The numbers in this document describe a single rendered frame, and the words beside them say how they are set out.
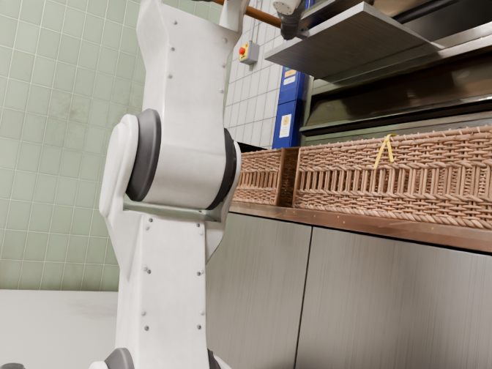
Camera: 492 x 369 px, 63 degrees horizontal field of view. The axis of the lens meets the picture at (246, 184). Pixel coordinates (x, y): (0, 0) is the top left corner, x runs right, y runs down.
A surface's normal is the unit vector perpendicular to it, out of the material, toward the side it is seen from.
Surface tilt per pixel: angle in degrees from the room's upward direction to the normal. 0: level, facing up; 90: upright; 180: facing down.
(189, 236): 69
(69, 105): 90
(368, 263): 90
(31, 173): 90
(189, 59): 80
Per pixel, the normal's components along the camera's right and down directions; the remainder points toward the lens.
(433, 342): -0.86, -0.15
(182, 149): 0.51, -0.17
